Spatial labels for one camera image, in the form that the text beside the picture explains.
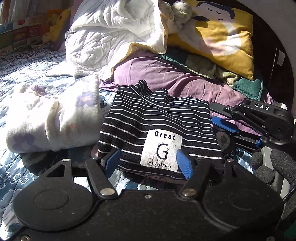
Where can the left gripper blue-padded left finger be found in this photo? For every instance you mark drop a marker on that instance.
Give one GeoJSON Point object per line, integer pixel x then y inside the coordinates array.
{"type": "Point", "coordinates": [99, 171]}

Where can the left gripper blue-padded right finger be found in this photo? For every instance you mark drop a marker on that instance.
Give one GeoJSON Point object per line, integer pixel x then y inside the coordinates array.
{"type": "Point", "coordinates": [196, 171]}

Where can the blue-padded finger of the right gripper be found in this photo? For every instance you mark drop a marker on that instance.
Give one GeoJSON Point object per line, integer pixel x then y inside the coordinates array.
{"type": "Point", "coordinates": [224, 124]}
{"type": "Point", "coordinates": [260, 143]}

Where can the black white striped garment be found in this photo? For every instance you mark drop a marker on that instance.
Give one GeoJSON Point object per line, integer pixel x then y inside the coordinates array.
{"type": "Point", "coordinates": [149, 127]}

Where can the black gloved right hand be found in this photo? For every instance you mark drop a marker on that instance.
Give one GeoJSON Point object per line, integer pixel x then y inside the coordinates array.
{"type": "Point", "coordinates": [277, 169]}

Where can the green towel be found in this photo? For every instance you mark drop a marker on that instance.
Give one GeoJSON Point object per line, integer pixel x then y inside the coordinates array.
{"type": "Point", "coordinates": [202, 66]}

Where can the purple garment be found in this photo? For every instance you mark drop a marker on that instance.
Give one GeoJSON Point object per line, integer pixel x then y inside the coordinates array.
{"type": "Point", "coordinates": [159, 73]}

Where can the blue white quilted bedspread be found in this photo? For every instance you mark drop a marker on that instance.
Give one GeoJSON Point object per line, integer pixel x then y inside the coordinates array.
{"type": "Point", "coordinates": [18, 170]}

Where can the yellow cartoon cushion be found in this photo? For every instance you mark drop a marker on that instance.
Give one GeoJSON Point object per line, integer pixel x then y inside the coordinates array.
{"type": "Point", "coordinates": [220, 33]}

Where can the small cream plush toy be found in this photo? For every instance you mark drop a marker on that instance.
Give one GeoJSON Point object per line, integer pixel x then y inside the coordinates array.
{"type": "Point", "coordinates": [176, 15]}

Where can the white quilted blanket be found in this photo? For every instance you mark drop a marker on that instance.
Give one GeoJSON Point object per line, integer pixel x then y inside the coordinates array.
{"type": "Point", "coordinates": [104, 33]}

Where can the yellow plush toy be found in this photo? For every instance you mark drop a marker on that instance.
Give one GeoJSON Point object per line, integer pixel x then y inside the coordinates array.
{"type": "Point", "coordinates": [56, 22]}

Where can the colourful alphabet foam mat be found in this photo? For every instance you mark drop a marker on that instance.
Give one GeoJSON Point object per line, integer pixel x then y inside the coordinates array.
{"type": "Point", "coordinates": [28, 31]}

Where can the pink pillow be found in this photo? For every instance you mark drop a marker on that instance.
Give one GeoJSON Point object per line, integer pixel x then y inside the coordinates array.
{"type": "Point", "coordinates": [61, 40]}

